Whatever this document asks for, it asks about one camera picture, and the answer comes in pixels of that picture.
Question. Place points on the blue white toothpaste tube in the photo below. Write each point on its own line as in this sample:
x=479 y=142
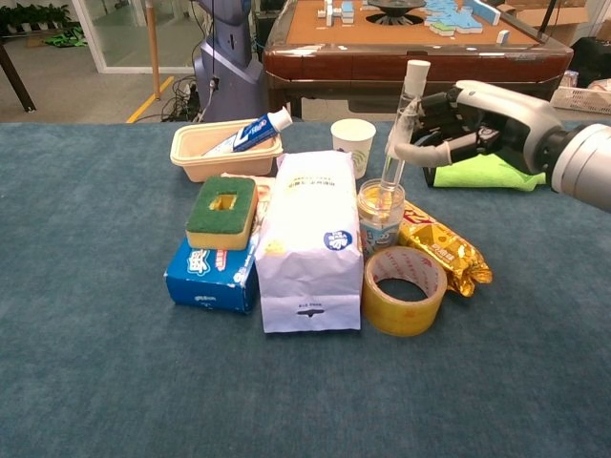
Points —
x=253 y=133

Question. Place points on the black mahjong table centre hub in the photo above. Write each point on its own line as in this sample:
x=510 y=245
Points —
x=396 y=12

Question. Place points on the brown mahjong table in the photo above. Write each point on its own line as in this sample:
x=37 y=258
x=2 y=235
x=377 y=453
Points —
x=334 y=67

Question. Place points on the white paper cup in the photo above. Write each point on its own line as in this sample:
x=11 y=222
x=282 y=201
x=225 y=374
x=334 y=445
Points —
x=351 y=143

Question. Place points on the yellow foil snack packet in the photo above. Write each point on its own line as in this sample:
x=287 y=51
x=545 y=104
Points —
x=444 y=248

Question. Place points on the clear plastic jar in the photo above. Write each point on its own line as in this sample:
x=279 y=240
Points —
x=377 y=234

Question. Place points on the white paper bag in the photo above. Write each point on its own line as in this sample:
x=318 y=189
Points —
x=305 y=214

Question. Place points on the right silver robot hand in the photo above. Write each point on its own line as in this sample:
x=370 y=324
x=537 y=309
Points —
x=506 y=114

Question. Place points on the beige food tray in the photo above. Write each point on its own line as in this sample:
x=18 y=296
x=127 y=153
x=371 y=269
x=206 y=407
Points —
x=224 y=164

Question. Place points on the white plastic basket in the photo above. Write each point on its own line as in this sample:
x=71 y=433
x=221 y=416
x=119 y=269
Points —
x=580 y=100

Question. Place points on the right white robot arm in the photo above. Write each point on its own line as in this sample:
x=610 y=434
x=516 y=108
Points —
x=587 y=162

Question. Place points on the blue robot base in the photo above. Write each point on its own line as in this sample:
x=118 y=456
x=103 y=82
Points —
x=229 y=57

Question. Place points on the blue tissue box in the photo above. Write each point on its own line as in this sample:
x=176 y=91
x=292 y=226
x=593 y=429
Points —
x=205 y=281

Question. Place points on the wooden pole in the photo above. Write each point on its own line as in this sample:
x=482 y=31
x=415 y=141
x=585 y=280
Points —
x=153 y=47

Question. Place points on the green microfibre cloth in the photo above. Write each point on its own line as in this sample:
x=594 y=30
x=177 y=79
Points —
x=482 y=176

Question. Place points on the clear plastic tube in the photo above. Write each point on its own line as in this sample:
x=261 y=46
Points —
x=414 y=76

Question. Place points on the cardboard box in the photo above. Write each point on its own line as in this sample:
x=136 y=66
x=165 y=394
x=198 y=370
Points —
x=568 y=16

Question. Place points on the potted green plants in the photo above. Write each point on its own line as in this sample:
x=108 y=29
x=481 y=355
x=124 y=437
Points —
x=33 y=16

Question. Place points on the blue mahjong tile pile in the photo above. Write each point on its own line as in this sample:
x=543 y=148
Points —
x=458 y=19

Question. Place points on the green yellow sponge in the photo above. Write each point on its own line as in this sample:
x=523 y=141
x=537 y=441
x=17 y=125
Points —
x=219 y=224

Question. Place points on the white mahjong tile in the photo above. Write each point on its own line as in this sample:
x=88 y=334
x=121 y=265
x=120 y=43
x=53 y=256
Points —
x=503 y=36

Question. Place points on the yellow packing tape roll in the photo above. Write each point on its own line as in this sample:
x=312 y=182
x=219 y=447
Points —
x=401 y=315

